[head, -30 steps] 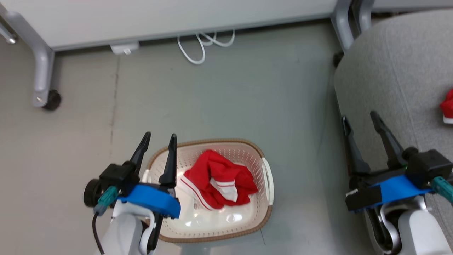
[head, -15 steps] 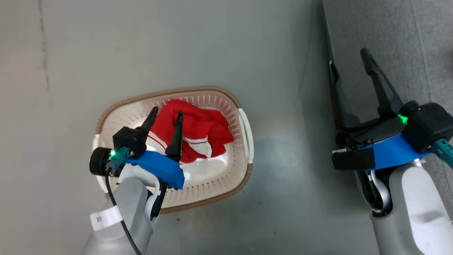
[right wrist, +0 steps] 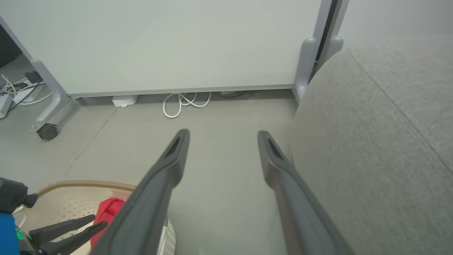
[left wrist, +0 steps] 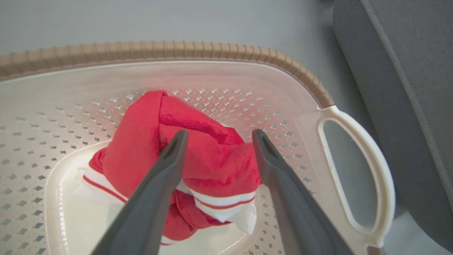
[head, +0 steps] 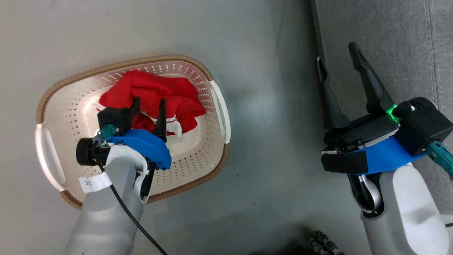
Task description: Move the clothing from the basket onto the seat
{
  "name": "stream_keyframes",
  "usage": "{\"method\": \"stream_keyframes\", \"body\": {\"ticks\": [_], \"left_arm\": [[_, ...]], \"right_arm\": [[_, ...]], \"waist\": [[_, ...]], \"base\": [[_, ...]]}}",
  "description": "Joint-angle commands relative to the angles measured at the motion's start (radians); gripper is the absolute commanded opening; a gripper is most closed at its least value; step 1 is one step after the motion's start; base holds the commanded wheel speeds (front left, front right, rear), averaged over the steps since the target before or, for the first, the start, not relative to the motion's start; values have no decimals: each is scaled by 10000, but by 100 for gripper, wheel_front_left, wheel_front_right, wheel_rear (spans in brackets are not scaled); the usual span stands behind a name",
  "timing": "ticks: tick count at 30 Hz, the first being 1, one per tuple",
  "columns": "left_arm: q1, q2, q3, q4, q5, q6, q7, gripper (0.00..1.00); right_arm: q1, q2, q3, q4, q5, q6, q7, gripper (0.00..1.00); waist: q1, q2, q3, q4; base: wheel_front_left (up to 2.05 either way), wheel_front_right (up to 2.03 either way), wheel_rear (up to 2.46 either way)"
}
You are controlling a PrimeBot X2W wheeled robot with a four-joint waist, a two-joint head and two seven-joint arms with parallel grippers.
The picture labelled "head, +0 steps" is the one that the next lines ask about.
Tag teal left cable connector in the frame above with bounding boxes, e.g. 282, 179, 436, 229
95, 126, 119, 146

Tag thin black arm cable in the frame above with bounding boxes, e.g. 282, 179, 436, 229
93, 156, 170, 255

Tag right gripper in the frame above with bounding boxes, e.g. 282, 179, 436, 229
316, 42, 402, 156

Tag white paper label tag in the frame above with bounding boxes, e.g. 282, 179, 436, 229
80, 173, 112, 193

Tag teal cable connector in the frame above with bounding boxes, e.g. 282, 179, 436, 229
425, 141, 453, 177
95, 126, 119, 146

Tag beige perforated laundry basket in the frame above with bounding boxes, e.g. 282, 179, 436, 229
35, 54, 231, 210

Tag red and white garment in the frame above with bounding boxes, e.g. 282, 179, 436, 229
93, 70, 207, 137

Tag grey fabric sofa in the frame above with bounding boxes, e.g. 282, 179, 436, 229
311, 0, 453, 216

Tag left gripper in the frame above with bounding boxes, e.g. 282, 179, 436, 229
76, 97, 167, 166

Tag teal right cable connector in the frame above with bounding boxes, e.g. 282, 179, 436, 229
425, 141, 453, 177

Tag black corrugated cable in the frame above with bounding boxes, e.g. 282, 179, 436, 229
307, 237, 329, 255
314, 229, 345, 255

